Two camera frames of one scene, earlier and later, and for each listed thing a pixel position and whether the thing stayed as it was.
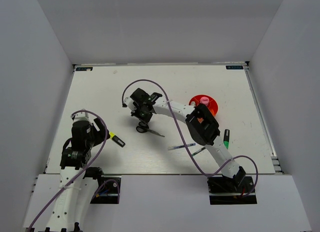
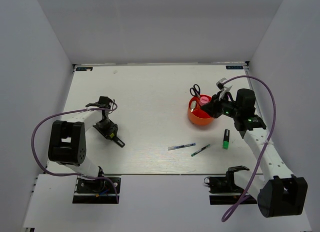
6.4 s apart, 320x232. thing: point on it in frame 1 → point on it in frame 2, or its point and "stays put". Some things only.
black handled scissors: x=143 y=127 → x=195 y=91
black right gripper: x=136 y=114 → x=212 y=108
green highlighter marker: x=226 y=138 stays put
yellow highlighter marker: x=117 y=139 stays put
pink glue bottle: x=204 y=100 stays put
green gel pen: x=198 y=151 stays put
